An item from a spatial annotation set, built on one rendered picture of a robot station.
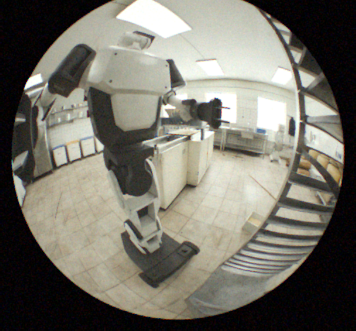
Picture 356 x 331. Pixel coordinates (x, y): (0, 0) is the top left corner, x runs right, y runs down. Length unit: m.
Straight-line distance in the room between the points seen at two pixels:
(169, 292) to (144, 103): 1.27
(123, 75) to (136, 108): 0.09
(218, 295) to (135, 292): 0.67
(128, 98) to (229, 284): 1.24
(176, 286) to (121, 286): 0.50
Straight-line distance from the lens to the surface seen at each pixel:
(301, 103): 0.40
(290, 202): 0.47
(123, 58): 0.30
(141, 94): 0.30
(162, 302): 1.21
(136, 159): 0.33
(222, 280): 1.09
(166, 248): 1.09
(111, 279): 1.32
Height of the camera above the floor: 1.18
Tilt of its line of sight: 18 degrees down
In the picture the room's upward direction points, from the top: straight up
